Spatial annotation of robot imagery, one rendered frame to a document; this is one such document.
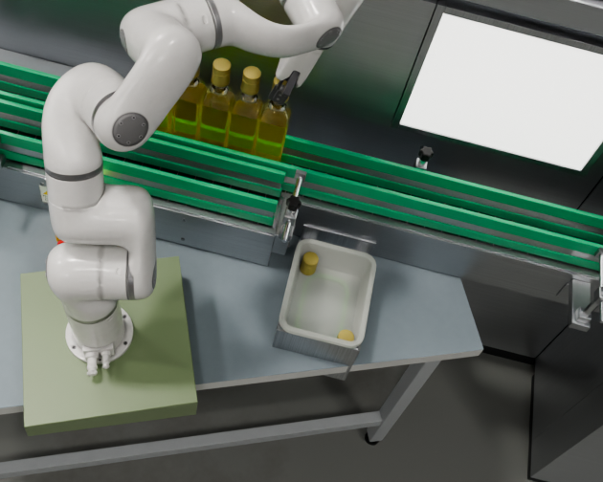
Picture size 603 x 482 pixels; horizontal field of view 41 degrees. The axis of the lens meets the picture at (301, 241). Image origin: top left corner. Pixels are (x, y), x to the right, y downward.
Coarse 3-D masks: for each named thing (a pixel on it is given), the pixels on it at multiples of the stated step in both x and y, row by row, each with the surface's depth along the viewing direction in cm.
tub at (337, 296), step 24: (312, 240) 171; (336, 264) 175; (360, 264) 173; (288, 288) 164; (312, 288) 173; (336, 288) 174; (360, 288) 174; (288, 312) 169; (312, 312) 170; (336, 312) 171; (360, 312) 166; (312, 336) 159; (336, 336) 168; (360, 336) 161
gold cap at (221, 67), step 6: (216, 60) 150; (222, 60) 151; (228, 60) 151; (216, 66) 150; (222, 66) 150; (228, 66) 150; (216, 72) 150; (222, 72) 150; (228, 72) 150; (216, 78) 151; (222, 78) 151; (228, 78) 152; (216, 84) 152; (222, 84) 152; (228, 84) 153
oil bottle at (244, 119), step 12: (240, 96) 156; (240, 108) 155; (252, 108) 155; (240, 120) 158; (252, 120) 157; (228, 132) 162; (240, 132) 161; (252, 132) 160; (228, 144) 165; (240, 144) 164; (252, 144) 163
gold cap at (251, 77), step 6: (252, 66) 151; (246, 72) 150; (252, 72) 150; (258, 72) 150; (246, 78) 150; (252, 78) 149; (258, 78) 150; (246, 84) 151; (252, 84) 151; (258, 84) 152; (246, 90) 152; (252, 90) 152; (258, 90) 154
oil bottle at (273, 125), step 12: (264, 108) 156; (288, 108) 157; (264, 120) 156; (276, 120) 156; (288, 120) 157; (264, 132) 159; (276, 132) 158; (264, 144) 162; (276, 144) 161; (264, 156) 165; (276, 156) 164
